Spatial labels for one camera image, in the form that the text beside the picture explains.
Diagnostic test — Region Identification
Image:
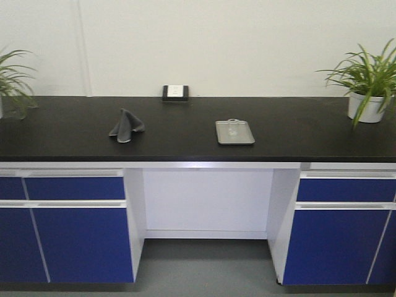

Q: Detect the gray metal tray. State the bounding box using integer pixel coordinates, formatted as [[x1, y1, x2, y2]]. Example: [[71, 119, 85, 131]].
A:
[[215, 119, 255, 145]]

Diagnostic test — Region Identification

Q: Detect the blue white lab cabinet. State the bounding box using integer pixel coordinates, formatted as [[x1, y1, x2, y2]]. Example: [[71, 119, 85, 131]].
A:
[[1, 162, 395, 285]]

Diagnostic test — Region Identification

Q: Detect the left potted green plant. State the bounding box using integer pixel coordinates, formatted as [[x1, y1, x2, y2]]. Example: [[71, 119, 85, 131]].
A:
[[1, 49, 38, 120]]

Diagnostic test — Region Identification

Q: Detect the gray cloth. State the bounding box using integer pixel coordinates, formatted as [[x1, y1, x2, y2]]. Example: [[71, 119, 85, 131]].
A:
[[108, 108, 145, 144]]

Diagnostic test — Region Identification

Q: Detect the potted green plant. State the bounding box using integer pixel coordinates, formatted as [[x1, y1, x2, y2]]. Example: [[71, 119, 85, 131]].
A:
[[1, 49, 38, 120], [321, 38, 395, 129]]

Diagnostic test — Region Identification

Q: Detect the clear glass beaker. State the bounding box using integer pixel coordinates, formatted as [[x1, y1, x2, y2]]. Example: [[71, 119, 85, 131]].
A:
[[227, 118, 239, 137]]

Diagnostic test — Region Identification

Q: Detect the right potted green plant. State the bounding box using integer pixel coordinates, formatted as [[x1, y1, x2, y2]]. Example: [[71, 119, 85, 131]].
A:
[[321, 38, 395, 129]]

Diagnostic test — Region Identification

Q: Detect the black white power socket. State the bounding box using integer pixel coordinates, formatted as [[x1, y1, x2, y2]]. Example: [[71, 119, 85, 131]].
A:
[[162, 85, 189, 102]]

